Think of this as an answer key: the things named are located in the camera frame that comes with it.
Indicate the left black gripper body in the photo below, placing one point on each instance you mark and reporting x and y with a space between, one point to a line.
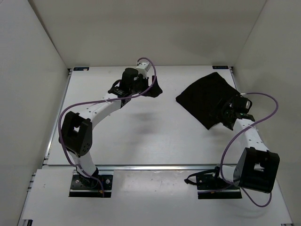
141 84

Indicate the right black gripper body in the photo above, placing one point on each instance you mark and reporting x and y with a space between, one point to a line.
227 110

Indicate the black skirt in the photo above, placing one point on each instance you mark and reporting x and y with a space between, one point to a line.
202 97

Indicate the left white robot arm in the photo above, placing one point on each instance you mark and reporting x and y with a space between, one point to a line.
76 129

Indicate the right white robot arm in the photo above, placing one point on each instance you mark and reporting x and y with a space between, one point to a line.
257 166

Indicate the right blue corner label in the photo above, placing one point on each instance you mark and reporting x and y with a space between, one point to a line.
220 67

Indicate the blue corner label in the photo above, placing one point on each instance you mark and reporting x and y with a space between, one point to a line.
220 67
80 68

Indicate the left blue corner label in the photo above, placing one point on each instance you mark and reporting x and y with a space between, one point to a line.
80 68

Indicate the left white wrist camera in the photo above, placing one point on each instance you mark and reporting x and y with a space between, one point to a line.
143 68

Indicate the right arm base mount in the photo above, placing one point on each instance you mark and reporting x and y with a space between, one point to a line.
211 187

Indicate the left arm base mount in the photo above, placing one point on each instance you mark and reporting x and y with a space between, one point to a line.
81 187

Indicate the left aluminium side rail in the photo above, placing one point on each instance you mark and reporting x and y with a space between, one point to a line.
54 128

